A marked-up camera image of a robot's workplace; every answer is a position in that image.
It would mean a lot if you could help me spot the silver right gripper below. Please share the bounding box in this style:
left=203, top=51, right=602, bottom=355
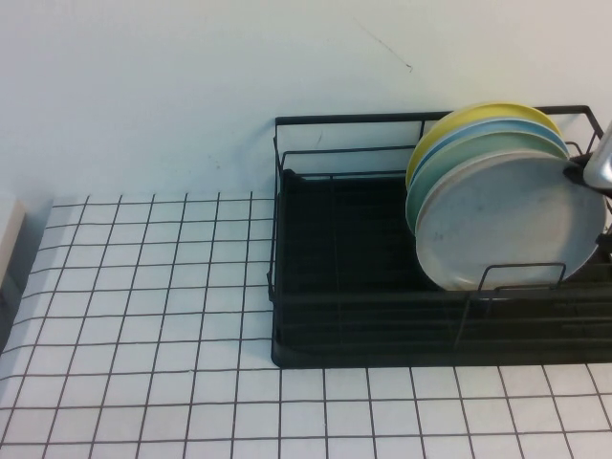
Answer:
left=562, top=118, right=612, bottom=189

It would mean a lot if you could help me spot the white plate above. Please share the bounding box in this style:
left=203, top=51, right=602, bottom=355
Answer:
left=415, top=155, right=608, bottom=293

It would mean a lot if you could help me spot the blue plate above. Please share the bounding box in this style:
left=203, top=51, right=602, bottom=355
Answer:
left=408, top=118, right=571, bottom=188

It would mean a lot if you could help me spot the green plate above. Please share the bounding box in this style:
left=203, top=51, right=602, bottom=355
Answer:
left=404, top=130, right=573, bottom=231

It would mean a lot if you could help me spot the yellow plate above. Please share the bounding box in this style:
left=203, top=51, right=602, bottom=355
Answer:
left=404, top=99, right=563, bottom=188

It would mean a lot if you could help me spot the white grid-pattern table cover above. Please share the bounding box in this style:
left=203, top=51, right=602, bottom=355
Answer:
left=0, top=190, right=612, bottom=459

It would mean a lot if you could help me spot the black wire dish rack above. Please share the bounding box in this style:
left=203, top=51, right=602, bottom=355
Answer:
left=266, top=104, right=612, bottom=355

